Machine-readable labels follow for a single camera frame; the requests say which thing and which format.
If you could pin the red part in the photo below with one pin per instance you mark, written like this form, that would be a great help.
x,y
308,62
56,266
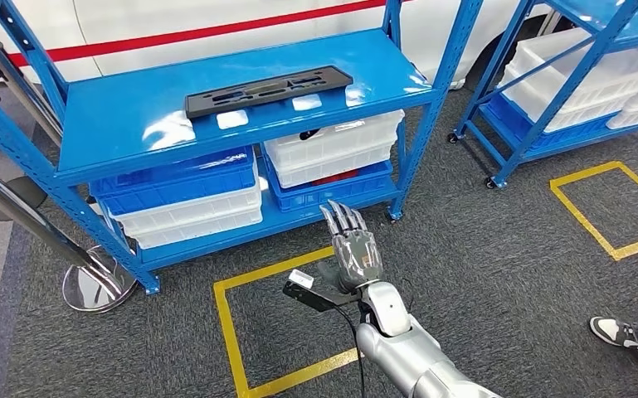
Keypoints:
x,y
336,178

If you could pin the blue plastic bin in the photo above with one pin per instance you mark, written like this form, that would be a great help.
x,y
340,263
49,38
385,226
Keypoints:
x,y
503,112
181,181
318,199

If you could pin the blue metal shelf rack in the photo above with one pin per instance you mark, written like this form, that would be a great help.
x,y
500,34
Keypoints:
x,y
131,115
573,82

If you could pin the white vehicle with red stripe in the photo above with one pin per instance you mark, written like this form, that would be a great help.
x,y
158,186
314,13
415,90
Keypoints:
x,y
186,16

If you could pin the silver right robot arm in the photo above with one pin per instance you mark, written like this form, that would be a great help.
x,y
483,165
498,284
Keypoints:
x,y
406,357

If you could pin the yellow floor tape square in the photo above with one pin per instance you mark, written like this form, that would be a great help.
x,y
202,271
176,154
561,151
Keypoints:
x,y
225,329
585,219

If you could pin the black plastic panel part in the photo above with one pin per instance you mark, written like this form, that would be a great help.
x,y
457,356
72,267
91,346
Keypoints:
x,y
335,79

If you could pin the person's foot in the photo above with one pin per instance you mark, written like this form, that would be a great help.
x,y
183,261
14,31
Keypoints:
x,y
610,329

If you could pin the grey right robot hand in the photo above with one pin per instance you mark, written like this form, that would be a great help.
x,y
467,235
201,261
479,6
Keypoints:
x,y
357,258

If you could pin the small black part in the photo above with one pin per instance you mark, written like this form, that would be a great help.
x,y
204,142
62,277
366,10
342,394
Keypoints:
x,y
308,134

